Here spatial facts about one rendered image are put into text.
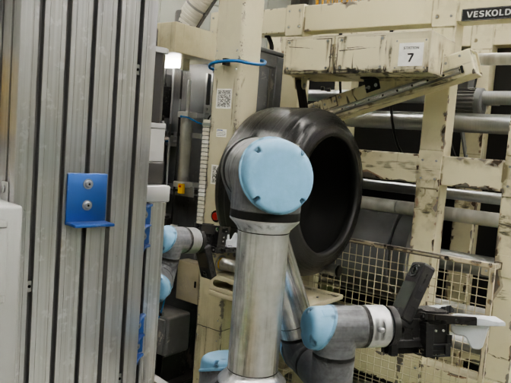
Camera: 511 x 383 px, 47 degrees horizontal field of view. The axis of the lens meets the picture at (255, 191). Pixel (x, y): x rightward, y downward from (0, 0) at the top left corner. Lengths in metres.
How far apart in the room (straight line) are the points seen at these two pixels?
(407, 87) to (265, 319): 1.48
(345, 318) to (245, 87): 1.36
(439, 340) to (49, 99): 0.79
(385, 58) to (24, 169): 1.49
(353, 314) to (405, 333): 0.12
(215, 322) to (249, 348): 1.35
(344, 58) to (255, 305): 1.46
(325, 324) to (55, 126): 0.56
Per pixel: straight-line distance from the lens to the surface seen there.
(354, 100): 2.37
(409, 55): 2.15
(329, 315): 1.02
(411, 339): 1.12
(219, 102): 2.24
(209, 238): 1.73
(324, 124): 1.98
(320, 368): 1.05
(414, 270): 1.12
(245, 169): 0.88
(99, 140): 1.05
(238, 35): 2.23
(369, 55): 2.21
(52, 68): 1.02
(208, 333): 2.35
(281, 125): 1.92
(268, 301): 0.95
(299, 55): 2.37
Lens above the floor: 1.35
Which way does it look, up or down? 5 degrees down
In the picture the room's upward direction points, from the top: 4 degrees clockwise
